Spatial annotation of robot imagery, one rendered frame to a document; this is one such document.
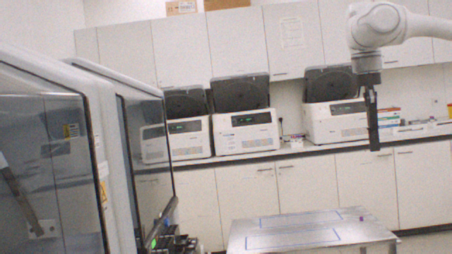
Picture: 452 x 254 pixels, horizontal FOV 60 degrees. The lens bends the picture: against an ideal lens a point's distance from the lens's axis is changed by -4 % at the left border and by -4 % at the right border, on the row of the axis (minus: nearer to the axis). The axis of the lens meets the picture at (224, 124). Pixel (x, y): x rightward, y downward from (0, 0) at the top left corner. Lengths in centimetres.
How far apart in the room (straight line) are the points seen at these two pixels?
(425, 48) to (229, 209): 232
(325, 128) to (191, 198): 128
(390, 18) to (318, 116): 250
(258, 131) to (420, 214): 160
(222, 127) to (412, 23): 250
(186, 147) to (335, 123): 127
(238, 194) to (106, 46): 180
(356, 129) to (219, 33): 147
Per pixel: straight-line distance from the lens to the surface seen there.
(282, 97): 406
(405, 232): 394
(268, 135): 343
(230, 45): 372
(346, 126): 354
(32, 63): 88
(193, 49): 374
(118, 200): 100
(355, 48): 123
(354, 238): 154
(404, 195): 378
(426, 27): 116
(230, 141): 342
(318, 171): 352
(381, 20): 105
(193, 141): 343
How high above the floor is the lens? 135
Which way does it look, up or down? 3 degrees down
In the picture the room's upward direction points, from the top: 7 degrees counter-clockwise
